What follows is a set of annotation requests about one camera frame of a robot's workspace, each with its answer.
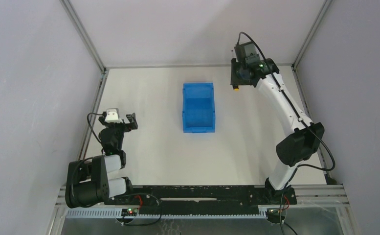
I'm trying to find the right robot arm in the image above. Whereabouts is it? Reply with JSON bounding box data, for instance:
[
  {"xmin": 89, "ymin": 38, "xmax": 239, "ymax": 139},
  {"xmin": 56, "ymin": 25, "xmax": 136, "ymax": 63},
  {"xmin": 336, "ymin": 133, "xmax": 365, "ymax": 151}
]
[{"xmin": 230, "ymin": 56, "xmax": 325, "ymax": 199}]

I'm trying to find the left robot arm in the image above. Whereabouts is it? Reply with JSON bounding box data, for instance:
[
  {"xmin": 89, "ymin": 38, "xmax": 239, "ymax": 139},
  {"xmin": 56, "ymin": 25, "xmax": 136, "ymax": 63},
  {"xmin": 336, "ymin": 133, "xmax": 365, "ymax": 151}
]
[{"xmin": 65, "ymin": 111, "xmax": 138, "ymax": 208}]

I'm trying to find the blue plastic bin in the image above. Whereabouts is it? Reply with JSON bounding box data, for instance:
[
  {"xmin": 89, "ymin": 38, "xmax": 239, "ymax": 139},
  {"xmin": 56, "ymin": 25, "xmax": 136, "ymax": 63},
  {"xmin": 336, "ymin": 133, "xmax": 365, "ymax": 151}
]
[{"xmin": 182, "ymin": 83, "xmax": 216, "ymax": 134}]

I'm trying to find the small circuit board with leds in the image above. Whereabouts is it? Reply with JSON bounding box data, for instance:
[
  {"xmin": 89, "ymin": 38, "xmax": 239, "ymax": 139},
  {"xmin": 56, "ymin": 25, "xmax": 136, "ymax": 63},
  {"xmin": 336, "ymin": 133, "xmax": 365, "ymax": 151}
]
[{"xmin": 121, "ymin": 208, "xmax": 139, "ymax": 217}]

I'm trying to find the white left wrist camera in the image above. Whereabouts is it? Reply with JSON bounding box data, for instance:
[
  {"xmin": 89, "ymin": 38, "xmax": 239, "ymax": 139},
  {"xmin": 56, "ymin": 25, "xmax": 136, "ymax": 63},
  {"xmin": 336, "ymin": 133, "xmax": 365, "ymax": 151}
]
[{"xmin": 104, "ymin": 108, "xmax": 123, "ymax": 123}]

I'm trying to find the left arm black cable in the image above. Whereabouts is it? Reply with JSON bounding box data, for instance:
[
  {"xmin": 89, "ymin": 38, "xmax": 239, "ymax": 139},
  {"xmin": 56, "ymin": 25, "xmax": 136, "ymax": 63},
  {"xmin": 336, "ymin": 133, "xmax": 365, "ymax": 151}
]
[{"xmin": 87, "ymin": 112, "xmax": 108, "ymax": 153}]

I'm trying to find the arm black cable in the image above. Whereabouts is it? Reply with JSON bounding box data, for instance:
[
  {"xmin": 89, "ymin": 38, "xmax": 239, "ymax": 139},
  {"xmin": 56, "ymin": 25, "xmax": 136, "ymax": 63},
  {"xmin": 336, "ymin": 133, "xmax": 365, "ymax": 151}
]
[
  {"xmin": 236, "ymin": 31, "xmax": 336, "ymax": 235},
  {"xmin": 87, "ymin": 112, "xmax": 108, "ymax": 153}
]

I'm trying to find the aluminium frame rail back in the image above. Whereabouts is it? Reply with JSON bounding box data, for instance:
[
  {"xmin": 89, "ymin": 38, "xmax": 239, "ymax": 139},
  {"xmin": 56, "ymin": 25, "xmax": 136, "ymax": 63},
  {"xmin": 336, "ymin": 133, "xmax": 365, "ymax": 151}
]
[{"xmin": 106, "ymin": 63, "xmax": 293, "ymax": 70}]

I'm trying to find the aluminium frame rail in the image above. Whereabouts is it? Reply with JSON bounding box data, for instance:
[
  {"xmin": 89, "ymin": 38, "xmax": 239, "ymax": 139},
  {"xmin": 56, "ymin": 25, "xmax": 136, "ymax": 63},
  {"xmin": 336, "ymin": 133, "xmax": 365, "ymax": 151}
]
[
  {"xmin": 106, "ymin": 63, "xmax": 293, "ymax": 70},
  {"xmin": 60, "ymin": 0, "xmax": 107, "ymax": 160},
  {"xmin": 291, "ymin": 0, "xmax": 338, "ymax": 186}
]

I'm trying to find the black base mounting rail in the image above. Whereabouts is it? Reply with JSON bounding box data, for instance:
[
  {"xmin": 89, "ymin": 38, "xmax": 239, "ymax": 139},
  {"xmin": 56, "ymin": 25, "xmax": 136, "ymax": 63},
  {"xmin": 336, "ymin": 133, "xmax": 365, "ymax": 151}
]
[{"xmin": 105, "ymin": 185, "xmax": 297, "ymax": 216}]

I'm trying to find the white slotted cable duct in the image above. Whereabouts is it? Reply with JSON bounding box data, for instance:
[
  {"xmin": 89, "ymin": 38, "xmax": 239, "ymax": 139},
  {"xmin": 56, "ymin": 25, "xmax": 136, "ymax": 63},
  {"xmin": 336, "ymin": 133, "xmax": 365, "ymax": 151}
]
[{"xmin": 66, "ymin": 208, "xmax": 122, "ymax": 218}]

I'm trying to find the aluminium frame rail right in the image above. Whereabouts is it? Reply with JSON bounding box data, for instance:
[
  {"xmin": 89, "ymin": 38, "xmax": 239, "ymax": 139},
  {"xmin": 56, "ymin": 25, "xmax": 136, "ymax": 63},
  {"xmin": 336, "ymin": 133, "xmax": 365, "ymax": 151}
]
[{"xmin": 291, "ymin": 0, "xmax": 338, "ymax": 186}]

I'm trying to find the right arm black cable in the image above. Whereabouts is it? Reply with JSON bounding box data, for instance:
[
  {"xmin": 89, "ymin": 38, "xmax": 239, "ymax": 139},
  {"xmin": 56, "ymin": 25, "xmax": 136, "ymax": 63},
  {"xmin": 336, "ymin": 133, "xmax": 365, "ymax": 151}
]
[{"xmin": 236, "ymin": 31, "xmax": 336, "ymax": 235}]

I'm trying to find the aluminium frame rail left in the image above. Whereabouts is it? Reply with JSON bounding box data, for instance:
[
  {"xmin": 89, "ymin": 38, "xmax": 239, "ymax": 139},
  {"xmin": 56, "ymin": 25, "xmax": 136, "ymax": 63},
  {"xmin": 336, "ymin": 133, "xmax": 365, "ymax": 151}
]
[{"xmin": 60, "ymin": 0, "xmax": 107, "ymax": 160}]

